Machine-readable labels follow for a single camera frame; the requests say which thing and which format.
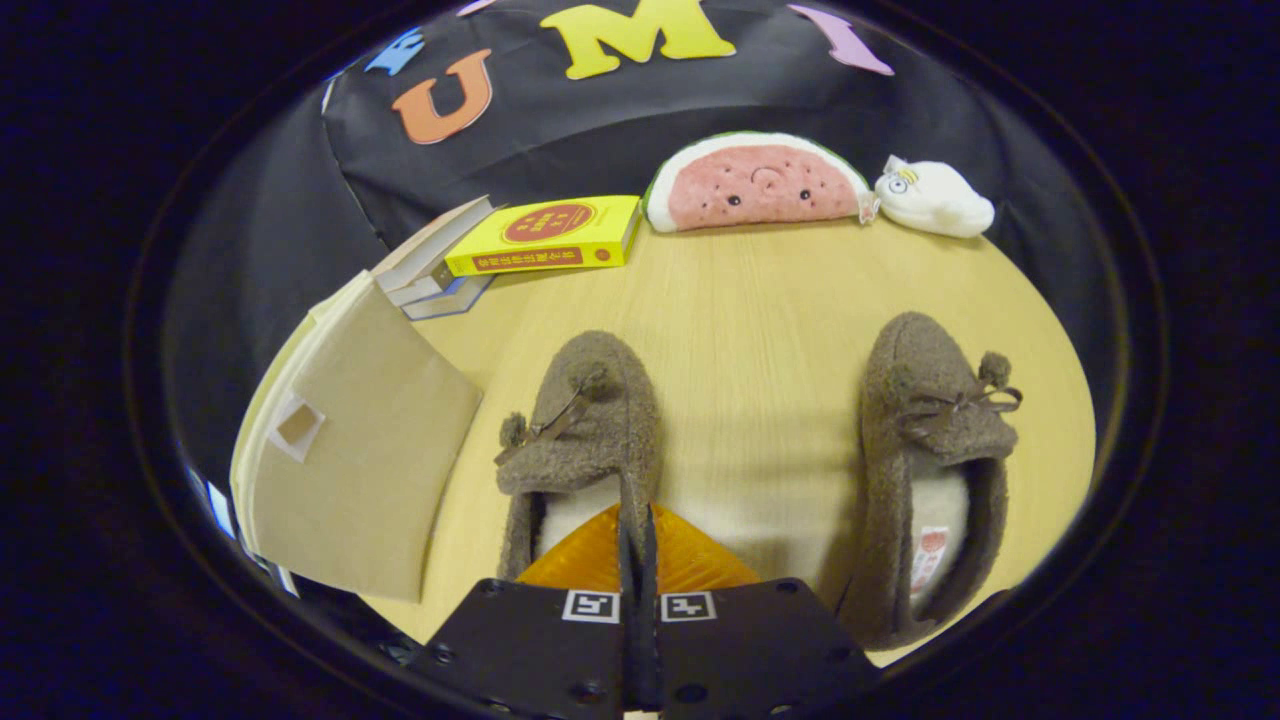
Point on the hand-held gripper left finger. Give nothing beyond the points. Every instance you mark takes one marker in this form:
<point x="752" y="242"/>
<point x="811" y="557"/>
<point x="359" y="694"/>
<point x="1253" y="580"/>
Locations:
<point x="530" y="645"/>

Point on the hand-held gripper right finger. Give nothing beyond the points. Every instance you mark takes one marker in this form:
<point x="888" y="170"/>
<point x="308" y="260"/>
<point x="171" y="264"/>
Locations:
<point x="750" y="645"/>

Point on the beige storage box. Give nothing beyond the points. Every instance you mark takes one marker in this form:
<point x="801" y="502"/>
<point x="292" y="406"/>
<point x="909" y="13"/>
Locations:
<point x="370" y="460"/>

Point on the brown fuzzy slipper shoe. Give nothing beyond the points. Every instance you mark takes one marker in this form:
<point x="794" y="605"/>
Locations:
<point x="600" y="400"/>
<point x="925" y="390"/>

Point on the yellow book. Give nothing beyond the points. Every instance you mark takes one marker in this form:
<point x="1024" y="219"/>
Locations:
<point x="550" y="235"/>

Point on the beige cover book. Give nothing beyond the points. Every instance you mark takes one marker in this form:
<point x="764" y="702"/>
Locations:
<point x="435" y="240"/>

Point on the watermelon slice plush toy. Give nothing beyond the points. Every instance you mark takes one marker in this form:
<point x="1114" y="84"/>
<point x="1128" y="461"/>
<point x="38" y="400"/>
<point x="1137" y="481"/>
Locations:
<point x="760" y="185"/>

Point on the white plush toy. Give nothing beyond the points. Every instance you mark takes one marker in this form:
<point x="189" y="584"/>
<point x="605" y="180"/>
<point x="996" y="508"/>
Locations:
<point x="935" y="205"/>

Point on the black backdrop cloth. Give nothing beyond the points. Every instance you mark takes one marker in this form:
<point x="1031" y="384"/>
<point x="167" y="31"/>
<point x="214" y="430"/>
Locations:
<point x="600" y="130"/>

